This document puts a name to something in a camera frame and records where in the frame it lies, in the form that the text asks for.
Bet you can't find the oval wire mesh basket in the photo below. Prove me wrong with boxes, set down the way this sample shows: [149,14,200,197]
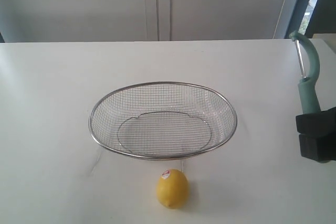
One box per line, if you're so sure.
[88,81,238,161]

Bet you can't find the teal handled vegetable peeler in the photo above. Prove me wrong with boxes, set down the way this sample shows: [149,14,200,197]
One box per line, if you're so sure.
[289,31,322,114]

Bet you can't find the yellow lemon with sticker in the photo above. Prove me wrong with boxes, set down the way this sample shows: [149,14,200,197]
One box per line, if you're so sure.
[156,169,190,209]

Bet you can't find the white side table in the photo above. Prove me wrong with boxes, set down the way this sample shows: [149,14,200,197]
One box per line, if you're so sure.
[312,33,336,53]

